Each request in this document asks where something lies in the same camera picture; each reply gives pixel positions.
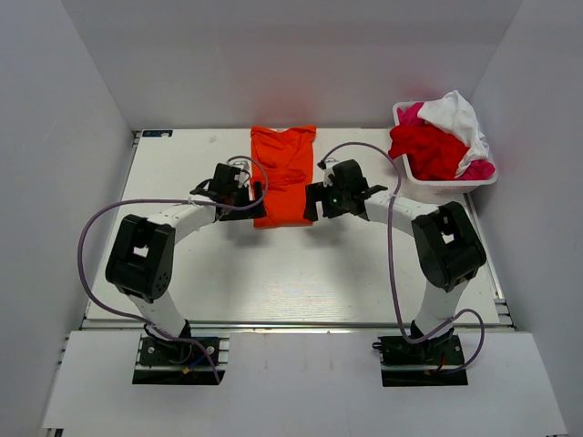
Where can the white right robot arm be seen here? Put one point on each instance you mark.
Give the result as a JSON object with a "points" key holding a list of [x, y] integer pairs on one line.
{"points": [[448, 250]]}

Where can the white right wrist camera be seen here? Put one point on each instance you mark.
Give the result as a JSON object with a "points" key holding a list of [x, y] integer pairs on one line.
{"points": [[326, 165]]}

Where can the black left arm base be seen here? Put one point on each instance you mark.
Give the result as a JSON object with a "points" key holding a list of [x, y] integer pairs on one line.
{"points": [[167, 363]]}

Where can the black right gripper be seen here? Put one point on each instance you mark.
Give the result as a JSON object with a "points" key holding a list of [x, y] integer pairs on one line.
{"points": [[318, 192]]}

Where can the pink t-shirt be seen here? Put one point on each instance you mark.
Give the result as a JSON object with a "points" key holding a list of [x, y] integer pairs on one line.
{"points": [[409, 117]]}

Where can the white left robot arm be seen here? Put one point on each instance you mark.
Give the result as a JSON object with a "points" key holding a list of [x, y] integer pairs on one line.
{"points": [[140, 264]]}

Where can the white plastic basket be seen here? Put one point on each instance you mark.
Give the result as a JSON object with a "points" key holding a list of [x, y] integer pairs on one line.
{"points": [[455, 185]]}

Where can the orange t-shirt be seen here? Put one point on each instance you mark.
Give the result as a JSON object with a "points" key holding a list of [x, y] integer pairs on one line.
{"points": [[284, 165]]}

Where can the red t-shirt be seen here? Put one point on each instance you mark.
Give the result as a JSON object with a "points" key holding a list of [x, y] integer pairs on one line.
{"points": [[432, 153]]}

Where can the blue table label sticker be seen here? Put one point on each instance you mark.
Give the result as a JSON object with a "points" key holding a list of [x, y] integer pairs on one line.
{"points": [[157, 133]]}

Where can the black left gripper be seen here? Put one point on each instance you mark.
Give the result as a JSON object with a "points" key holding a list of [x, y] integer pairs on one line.
{"points": [[258, 211]]}

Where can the white t-shirt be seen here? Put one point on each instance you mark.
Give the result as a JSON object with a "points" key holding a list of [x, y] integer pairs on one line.
{"points": [[454, 115]]}

